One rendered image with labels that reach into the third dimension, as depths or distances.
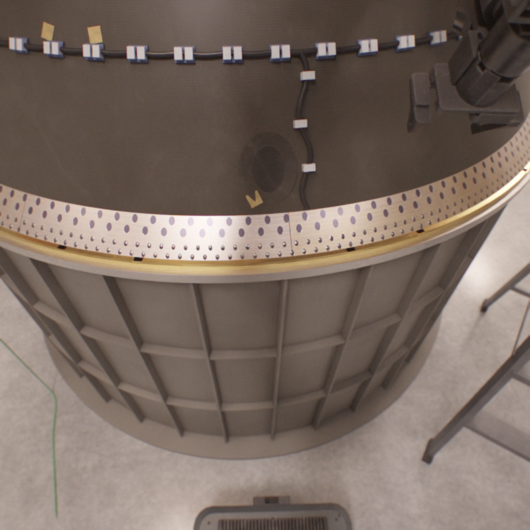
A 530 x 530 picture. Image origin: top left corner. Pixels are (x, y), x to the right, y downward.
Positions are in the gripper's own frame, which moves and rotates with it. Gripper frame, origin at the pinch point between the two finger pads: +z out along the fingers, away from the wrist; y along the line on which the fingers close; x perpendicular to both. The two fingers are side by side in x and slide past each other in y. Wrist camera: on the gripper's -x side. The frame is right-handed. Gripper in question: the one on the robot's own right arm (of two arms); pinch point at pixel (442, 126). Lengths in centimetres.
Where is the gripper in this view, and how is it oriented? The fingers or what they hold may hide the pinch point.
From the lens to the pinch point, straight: 63.1
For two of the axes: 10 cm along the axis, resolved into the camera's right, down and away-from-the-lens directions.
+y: -10.0, 0.1, -0.2
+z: -0.2, 1.9, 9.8
